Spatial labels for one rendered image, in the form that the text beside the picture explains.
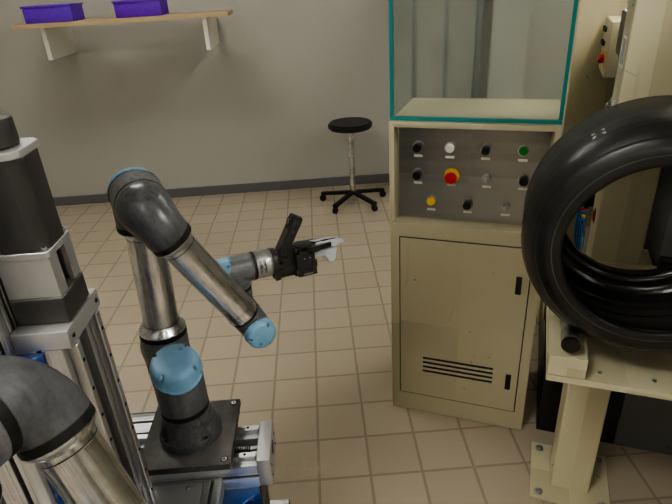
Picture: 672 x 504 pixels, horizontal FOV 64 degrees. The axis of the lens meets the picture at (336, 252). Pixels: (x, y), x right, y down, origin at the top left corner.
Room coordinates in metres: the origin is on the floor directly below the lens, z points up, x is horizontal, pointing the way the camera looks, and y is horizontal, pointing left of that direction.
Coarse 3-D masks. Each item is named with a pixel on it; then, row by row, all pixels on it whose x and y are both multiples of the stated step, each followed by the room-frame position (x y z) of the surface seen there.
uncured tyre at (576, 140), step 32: (576, 128) 1.22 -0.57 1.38; (608, 128) 1.08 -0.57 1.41; (640, 128) 1.03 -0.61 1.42; (544, 160) 1.23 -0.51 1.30; (576, 160) 1.07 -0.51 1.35; (608, 160) 1.02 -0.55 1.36; (640, 160) 1.00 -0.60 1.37; (544, 192) 1.09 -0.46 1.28; (576, 192) 1.04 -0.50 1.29; (544, 224) 1.06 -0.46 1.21; (544, 256) 1.06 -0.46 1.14; (576, 256) 1.27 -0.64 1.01; (544, 288) 1.06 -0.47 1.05; (576, 288) 1.23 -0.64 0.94; (608, 288) 1.23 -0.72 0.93; (640, 288) 1.21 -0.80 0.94; (576, 320) 1.03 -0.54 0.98; (608, 320) 1.01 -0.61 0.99; (640, 320) 1.11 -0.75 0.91
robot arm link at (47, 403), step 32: (0, 384) 0.46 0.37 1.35; (32, 384) 0.48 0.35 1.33; (64, 384) 0.51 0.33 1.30; (32, 416) 0.46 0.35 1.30; (64, 416) 0.49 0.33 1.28; (32, 448) 0.46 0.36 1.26; (64, 448) 0.47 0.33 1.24; (96, 448) 0.49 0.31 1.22; (64, 480) 0.46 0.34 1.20; (96, 480) 0.47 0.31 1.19; (128, 480) 0.50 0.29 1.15
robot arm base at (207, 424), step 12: (204, 408) 1.00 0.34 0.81; (168, 420) 0.97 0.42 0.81; (180, 420) 0.96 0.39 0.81; (192, 420) 0.97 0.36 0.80; (204, 420) 0.99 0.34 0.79; (216, 420) 1.02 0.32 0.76; (168, 432) 0.97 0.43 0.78; (180, 432) 0.96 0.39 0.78; (192, 432) 0.96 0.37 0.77; (204, 432) 0.98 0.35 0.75; (216, 432) 0.99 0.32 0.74; (168, 444) 0.96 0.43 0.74; (180, 444) 0.95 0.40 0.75; (192, 444) 0.95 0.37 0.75; (204, 444) 0.96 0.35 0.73
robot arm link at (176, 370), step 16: (160, 352) 1.05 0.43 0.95; (176, 352) 1.04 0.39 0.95; (192, 352) 1.04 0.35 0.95; (160, 368) 0.99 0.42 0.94; (176, 368) 0.99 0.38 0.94; (192, 368) 1.00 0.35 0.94; (160, 384) 0.97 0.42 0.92; (176, 384) 0.96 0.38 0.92; (192, 384) 0.98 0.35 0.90; (160, 400) 0.97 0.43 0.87; (176, 400) 0.96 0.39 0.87; (192, 400) 0.98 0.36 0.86; (176, 416) 0.96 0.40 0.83
